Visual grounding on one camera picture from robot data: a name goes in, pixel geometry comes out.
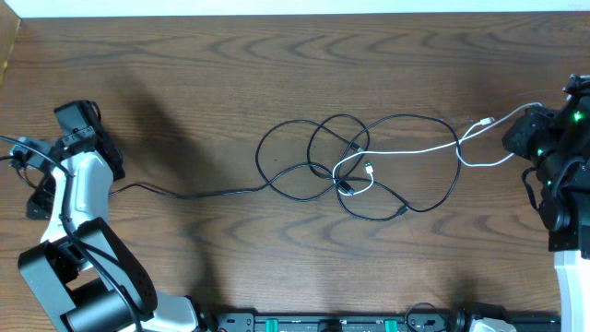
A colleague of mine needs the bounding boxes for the white USB cable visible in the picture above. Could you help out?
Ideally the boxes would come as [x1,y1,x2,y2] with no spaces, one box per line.
[331,101,544,197]

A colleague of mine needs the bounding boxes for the black USB cable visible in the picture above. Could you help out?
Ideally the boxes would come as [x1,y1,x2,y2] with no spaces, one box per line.
[306,113,464,222]
[108,119,372,203]

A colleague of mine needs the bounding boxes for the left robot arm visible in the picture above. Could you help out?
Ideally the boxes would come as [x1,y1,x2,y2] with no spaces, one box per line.
[10,101,199,331]

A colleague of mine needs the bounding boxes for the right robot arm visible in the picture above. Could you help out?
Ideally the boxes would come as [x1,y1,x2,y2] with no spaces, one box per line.
[501,75,589,332]

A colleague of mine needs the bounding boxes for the cardboard panel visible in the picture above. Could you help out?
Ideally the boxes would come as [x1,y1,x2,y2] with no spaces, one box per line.
[0,0,21,80]

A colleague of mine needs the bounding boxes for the left camera cable black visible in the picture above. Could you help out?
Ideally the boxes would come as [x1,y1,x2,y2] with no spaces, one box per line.
[1,136,143,332]

